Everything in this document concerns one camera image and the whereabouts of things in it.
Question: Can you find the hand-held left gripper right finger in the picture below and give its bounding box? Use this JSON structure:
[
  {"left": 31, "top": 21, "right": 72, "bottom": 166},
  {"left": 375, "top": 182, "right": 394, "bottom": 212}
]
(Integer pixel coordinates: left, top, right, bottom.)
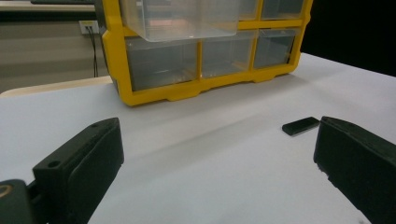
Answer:
[{"left": 313, "top": 116, "right": 396, "bottom": 224}]

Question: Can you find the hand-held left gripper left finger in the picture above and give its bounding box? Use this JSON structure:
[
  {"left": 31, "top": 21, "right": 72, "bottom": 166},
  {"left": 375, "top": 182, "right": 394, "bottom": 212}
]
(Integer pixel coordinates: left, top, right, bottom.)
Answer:
[{"left": 32, "top": 117, "right": 125, "bottom": 224}]

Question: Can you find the small black stick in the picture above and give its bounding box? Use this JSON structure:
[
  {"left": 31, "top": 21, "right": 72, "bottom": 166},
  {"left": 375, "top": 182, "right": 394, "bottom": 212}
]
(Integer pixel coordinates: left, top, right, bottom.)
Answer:
[{"left": 281, "top": 116, "right": 321, "bottom": 137}]

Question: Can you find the yellow drawer organizer cabinet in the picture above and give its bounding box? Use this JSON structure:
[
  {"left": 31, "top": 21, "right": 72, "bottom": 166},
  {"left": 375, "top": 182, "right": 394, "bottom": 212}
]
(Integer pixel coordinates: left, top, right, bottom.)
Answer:
[{"left": 98, "top": 0, "right": 315, "bottom": 107}]

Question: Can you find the clear plastic drawer pulled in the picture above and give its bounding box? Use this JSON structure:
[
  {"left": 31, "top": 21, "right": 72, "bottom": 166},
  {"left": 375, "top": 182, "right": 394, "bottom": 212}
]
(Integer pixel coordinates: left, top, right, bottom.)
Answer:
[{"left": 119, "top": 0, "right": 241, "bottom": 43}]

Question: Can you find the clear plastic drawer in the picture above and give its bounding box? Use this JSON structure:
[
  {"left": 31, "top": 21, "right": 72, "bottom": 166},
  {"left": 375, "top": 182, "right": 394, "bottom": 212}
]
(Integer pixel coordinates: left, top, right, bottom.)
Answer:
[
  {"left": 253, "top": 28, "right": 297, "bottom": 70},
  {"left": 238, "top": 0, "right": 261, "bottom": 21},
  {"left": 261, "top": 0, "right": 305, "bottom": 21},
  {"left": 201, "top": 30, "right": 258, "bottom": 79},
  {"left": 124, "top": 35, "right": 199, "bottom": 92}
]

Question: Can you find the white table cover sheet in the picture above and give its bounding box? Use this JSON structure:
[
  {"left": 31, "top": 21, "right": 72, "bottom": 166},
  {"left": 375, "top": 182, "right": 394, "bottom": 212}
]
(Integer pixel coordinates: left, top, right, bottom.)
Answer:
[{"left": 0, "top": 51, "right": 396, "bottom": 224}]

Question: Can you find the black cable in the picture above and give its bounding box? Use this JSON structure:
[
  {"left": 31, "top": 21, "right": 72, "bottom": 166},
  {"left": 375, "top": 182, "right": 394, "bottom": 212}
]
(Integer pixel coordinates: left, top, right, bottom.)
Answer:
[{"left": 85, "top": 25, "right": 100, "bottom": 78}]

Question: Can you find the white wall socket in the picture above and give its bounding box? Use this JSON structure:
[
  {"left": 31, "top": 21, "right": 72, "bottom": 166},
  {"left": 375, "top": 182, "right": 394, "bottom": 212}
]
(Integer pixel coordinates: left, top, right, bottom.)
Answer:
[{"left": 78, "top": 20, "right": 101, "bottom": 35}]

